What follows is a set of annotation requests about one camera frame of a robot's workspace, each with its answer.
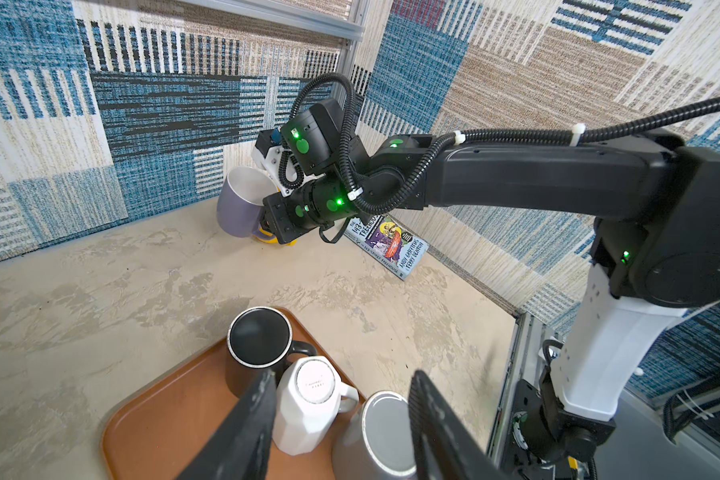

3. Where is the black mug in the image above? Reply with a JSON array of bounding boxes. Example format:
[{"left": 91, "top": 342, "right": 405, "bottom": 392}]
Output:
[{"left": 225, "top": 306, "right": 318, "bottom": 398}]

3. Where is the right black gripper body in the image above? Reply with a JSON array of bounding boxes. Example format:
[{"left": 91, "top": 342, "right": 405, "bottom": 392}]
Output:
[{"left": 261, "top": 193, "right": 318, "bottom": 245}]

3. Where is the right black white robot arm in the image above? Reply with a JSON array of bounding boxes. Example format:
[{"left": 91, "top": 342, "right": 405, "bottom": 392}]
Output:
[{"left": 252, "top": 73, "right": 720, "bottom": 479}]

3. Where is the white mug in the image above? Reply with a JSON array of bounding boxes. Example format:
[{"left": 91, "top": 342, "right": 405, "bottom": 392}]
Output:
[{"left": 273, "top": 356, "right": 359, "bottom": 456}]

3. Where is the grey mug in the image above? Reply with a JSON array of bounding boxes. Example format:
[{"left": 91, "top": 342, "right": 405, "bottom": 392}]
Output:
[{"left": 332, "top": 391, "right": 416, "bottom": 479}]

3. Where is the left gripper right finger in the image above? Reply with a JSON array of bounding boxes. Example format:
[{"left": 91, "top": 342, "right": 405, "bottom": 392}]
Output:
[{"left": 408, "top": 370, "right": 507, "bottom": 480}]

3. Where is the brown plastic tray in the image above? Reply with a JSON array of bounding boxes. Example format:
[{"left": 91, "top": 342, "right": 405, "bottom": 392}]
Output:
[{"left": 100, "top": 307, "right": 358, "bottom": 479}]

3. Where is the purple mug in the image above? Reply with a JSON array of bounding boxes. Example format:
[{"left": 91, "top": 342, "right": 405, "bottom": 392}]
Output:
[{"left": 216, "top": 166, "right": 278, "bottom": 238}]

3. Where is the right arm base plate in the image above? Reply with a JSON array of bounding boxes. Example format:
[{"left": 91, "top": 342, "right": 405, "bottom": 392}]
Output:
[{"left": 499, "top": 380, "right": 581, "bottom": 479}]

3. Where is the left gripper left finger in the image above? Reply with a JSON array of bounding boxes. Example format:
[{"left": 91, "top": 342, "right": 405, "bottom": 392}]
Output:
[{"left": 178, "top": 369, "right": 277, "bottom": 479}]

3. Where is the colourful magazine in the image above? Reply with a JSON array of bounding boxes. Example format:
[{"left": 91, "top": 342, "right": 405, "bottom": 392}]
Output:
[{"left": 344, "top": 215, "right": 429, "bottom": 280}]

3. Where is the yellow mug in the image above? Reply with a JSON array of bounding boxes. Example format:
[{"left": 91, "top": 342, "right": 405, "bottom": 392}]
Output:
[{"left": 252, "top": 226, "right": 282, "bottom": 245}]

